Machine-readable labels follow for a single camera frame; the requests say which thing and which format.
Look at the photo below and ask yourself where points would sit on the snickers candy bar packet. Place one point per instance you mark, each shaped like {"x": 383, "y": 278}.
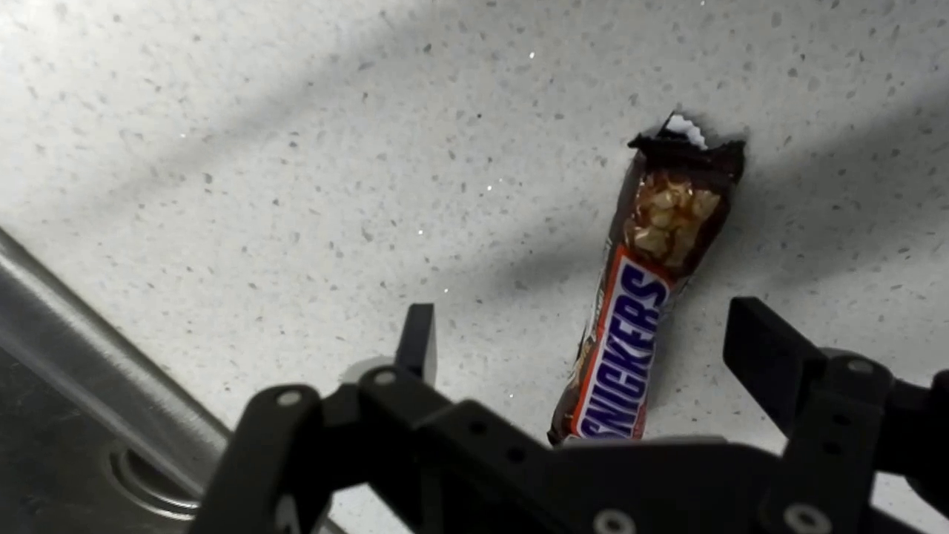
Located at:
{"x": 671, "y": 205}

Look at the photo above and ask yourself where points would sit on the stainless steel double sink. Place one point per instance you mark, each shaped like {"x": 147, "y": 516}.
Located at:
{"x": 159, "y": 439}

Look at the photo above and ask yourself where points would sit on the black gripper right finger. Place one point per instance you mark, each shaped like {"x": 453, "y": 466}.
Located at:
{"x": 847, "y": 420}

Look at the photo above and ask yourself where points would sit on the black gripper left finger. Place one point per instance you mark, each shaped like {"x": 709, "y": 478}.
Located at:
{"x": 439, "y": 466}

